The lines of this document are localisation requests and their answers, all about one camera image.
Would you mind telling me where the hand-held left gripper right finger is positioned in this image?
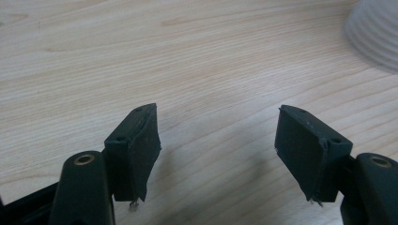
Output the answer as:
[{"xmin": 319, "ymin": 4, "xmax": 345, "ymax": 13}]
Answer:
[{"xmin": 274, "ymin": 104, "xmax": 354, "ymax": 203}]

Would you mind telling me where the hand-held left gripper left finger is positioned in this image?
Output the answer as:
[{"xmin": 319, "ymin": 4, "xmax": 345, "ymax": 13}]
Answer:
[{"xmin": 103, "ymin": 102, "xmax": 162, "ymax": 203}]

